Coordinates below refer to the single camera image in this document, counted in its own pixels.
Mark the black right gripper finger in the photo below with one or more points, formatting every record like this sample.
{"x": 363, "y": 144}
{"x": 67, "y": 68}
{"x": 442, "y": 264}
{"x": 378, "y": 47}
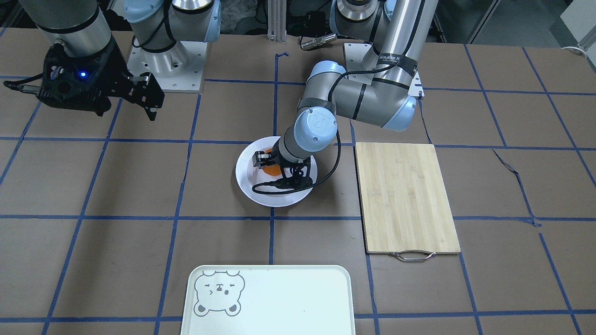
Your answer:
{"x": 22, "y": 86}
{"x": 145, "y": 91}

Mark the cream bear tray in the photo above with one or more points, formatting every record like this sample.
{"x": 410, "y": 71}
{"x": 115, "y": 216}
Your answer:
{"x": 268, "y": 300}

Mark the aluminium frame post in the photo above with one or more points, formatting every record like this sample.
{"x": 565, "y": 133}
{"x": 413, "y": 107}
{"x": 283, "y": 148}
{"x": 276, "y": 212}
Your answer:
{"x": 277, "y": 17}

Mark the orange fruit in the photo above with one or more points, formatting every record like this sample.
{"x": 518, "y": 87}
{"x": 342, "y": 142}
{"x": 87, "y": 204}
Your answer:
{"x": 272, "y": 170}

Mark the bamboo cutting board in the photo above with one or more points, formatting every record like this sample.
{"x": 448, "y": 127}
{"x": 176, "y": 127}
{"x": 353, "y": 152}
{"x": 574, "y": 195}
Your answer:
{"x": 403, "y": 200}

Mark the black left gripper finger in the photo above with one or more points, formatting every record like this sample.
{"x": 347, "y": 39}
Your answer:
{"x": 261, "y": 159}
{"x": 296, "y": 177}

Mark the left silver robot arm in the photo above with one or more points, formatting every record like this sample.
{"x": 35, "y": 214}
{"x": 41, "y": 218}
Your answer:
{"x": 375, "y": 90}

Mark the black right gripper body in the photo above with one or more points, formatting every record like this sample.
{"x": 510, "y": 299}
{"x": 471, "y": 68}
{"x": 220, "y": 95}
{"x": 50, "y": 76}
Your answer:
{"x": 118, "y": 75}

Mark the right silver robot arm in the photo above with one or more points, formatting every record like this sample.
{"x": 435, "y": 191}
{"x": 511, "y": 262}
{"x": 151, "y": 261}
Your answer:
{"x": 85, "y": 27}

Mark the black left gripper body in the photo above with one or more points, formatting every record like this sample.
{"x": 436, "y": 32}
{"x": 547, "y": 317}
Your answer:
{"x": 278, "y": 155}

